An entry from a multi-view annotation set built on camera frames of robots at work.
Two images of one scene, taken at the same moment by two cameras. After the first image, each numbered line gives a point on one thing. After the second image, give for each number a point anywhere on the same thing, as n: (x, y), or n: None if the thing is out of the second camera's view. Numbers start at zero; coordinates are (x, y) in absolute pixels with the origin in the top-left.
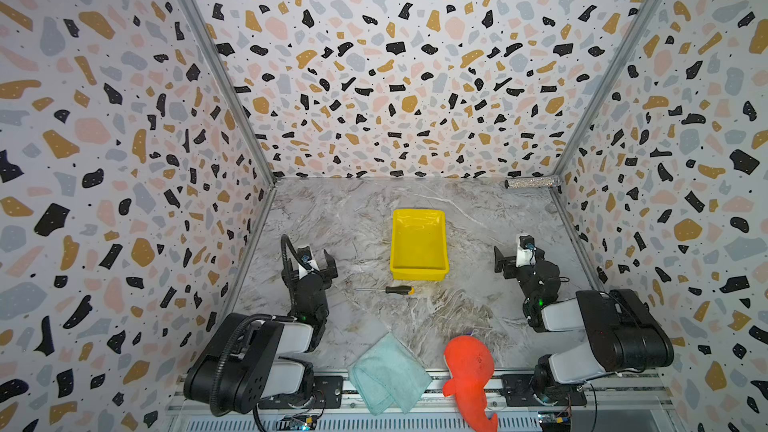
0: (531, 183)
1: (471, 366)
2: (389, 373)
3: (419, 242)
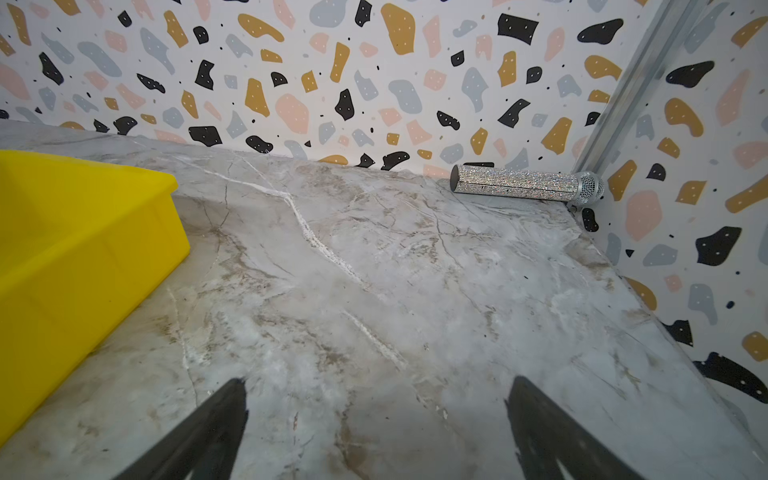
0: (581, 187)
1: None
2: None
3: (83, 244)
